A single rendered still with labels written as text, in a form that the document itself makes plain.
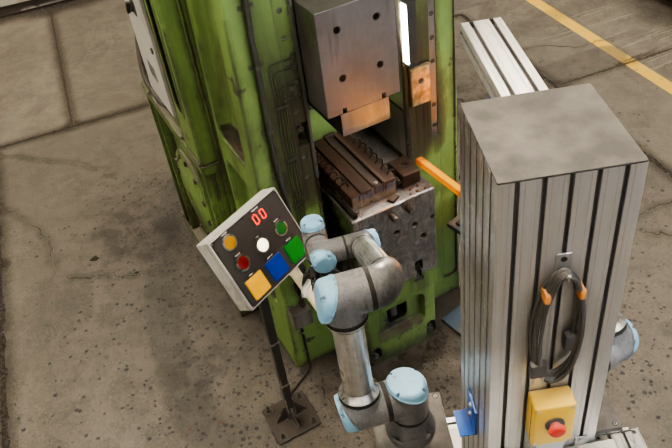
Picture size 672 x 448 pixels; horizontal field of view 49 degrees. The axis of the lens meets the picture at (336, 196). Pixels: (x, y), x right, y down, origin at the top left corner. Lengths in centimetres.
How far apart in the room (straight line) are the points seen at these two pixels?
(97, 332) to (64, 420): 52
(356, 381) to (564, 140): 101
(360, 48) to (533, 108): 124
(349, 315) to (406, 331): 160
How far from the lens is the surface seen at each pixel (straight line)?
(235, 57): 250
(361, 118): 266
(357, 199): 285
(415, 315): 348
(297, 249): 262
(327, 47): 247
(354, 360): 199
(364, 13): 249
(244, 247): 250
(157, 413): 358
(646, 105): 523
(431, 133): 310
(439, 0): 285
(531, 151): 127
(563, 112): 137
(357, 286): 184
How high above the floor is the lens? 278
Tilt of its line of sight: 39 degrees down
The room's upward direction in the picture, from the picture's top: 8 degrees counter-clockwise
